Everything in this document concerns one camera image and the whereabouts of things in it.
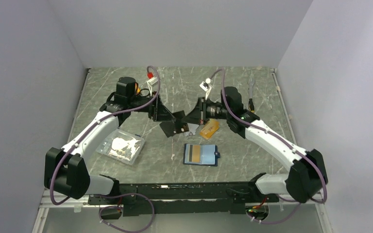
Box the aluminium frame rail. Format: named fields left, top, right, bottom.
left=39, top=185, right=324, bottom=210

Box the red adjustable wrench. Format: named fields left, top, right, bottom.
left=135, top=83, right=141, bottom=95

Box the black card stack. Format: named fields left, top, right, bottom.
left=159, top=121, right=189, bottom=137

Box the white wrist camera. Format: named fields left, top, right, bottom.
left=200, top=78, right=212, bottom=100
left=147, top=71, right=160, bottom=95

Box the grey wrench black handle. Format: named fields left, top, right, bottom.
left=248, top=76, right=255, bottom=113

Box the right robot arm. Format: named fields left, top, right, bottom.
left=182, top=86, right=328, bottom=203

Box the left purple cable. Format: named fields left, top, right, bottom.
left=49, top=66, right=161, bottom=233

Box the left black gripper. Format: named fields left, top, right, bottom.
left=129, top=91, right=176, bottom=122

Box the clear plastic screw box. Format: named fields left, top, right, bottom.
left=96, top=129, right=145, bottom=165

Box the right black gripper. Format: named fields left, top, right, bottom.
left=182, top=97, right=231, bottom=125

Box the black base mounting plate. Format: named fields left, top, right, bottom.
left=88, top=182, right=279, bottom=216

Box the single orange card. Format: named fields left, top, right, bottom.
left=186, top=144, right=201, bottom=163

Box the blue leather card holder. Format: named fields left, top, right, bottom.
left=183, top=144, right=220, bottom=166

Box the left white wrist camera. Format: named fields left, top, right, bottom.
left=147, top=71, right=160, bottom=95

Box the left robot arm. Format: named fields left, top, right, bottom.
left=44, top=77, right=176, bottom=205

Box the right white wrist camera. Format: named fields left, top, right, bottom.
left=200, top=78, right=212, bottom=100

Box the silver card stack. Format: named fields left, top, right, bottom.
left=184, top=123, right=199, bottom=136

